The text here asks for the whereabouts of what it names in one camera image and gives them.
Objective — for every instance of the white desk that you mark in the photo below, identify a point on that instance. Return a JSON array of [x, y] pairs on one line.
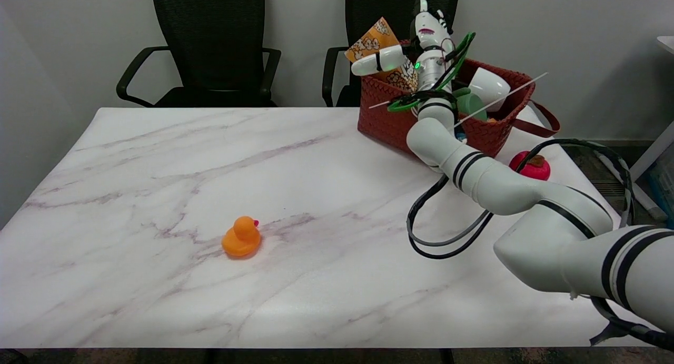
[[650, 153]]

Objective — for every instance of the green cup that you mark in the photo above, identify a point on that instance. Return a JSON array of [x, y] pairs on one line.
[[471, 105]]

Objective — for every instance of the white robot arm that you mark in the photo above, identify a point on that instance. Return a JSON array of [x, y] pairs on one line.
[[526, 190]]

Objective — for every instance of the red woven basket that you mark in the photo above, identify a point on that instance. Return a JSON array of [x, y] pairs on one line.
[[384, 116]]

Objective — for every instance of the blue storage bin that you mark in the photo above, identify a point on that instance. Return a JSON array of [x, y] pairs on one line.
[[664, 187]]

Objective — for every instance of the orange rubber duck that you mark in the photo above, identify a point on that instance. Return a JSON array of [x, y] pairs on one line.
[[241, 239]]

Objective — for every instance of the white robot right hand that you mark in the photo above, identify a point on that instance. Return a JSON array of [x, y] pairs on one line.
[[429, 32]]

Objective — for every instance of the black mesh office chair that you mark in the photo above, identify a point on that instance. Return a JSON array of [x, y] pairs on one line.
[[213, 37], [379, 11]]

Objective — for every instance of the red toy fruit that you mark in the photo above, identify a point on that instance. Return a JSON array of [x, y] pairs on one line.
[[537, 170]]

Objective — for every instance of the white cup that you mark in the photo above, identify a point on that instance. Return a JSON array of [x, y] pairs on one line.
[[487, 87]]

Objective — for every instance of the thin white zip tie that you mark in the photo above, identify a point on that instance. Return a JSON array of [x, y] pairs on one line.
[[505, 98]]

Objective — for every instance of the orange popcorn box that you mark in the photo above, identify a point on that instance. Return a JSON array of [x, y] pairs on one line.
[[371, 40]]

